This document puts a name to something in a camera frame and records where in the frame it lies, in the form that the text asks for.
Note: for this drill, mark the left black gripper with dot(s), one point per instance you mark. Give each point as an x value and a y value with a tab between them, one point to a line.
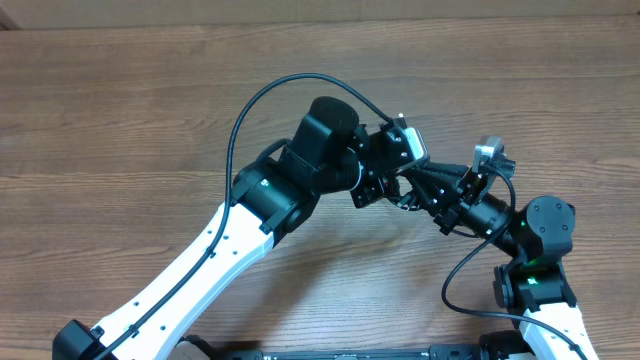
374	185

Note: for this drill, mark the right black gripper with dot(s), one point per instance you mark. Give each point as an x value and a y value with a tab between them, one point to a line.
446	205

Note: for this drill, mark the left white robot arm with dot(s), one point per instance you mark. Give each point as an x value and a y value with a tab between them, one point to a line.
270	198

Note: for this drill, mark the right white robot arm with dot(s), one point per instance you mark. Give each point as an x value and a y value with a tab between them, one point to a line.
532	289

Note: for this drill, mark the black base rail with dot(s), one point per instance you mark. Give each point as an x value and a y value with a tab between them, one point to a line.
433	352

